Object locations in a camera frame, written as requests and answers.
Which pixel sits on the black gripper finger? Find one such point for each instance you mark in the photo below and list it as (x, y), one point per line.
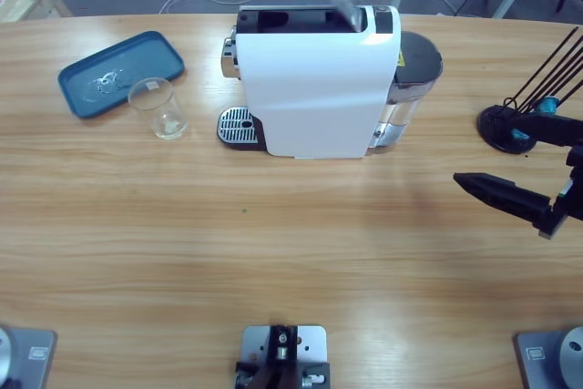
(505, 195)
(551, 129)

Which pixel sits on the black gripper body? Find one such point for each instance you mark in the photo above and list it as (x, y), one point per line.
(575, 193)

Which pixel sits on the white capsule coffee machine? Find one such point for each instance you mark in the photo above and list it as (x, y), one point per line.
(319, 88)

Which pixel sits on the black capsule holder with rods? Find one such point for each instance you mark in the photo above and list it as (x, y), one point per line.
(494, 120)

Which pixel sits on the clear water tank black lid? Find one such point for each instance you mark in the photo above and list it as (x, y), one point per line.
(416, 61)

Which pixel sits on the black drip tray metal grate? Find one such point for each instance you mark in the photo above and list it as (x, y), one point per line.
(237, 127)

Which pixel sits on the clear drinking glass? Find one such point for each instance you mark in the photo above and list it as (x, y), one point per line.
(161, 115)

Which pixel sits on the teal plastic serving tray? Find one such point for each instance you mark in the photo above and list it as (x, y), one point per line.
(118, 65)

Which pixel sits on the pale wooden crate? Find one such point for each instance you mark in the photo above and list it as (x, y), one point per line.
(23, 2)

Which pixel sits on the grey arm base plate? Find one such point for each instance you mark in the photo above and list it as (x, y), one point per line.
(555, 357)
(23, 357)

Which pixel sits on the white camera mount dark post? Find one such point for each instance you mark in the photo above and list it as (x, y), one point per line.
(282, 352)

